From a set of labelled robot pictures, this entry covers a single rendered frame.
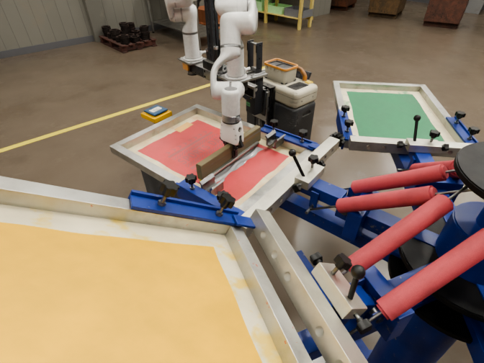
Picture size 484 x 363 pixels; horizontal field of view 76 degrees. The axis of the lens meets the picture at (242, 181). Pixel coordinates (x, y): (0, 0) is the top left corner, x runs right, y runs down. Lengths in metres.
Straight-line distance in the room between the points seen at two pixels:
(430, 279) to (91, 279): 0.68
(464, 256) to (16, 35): 7.54
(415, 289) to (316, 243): 1.60
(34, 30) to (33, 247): 7.18
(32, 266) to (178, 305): 0.25
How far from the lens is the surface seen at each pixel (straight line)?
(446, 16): 9.17
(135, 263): 0.66
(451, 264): 0.83
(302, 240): 2.36
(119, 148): 1.57
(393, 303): 0.81
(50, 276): 0.60
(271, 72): 2.42
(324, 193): 1.15
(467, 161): 0.95
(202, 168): 1.24
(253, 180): 1.31
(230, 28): 1.35
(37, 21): 7.70
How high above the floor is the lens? 1.77
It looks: 39 degrees down
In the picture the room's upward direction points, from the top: 1 degrees counter-clockwise
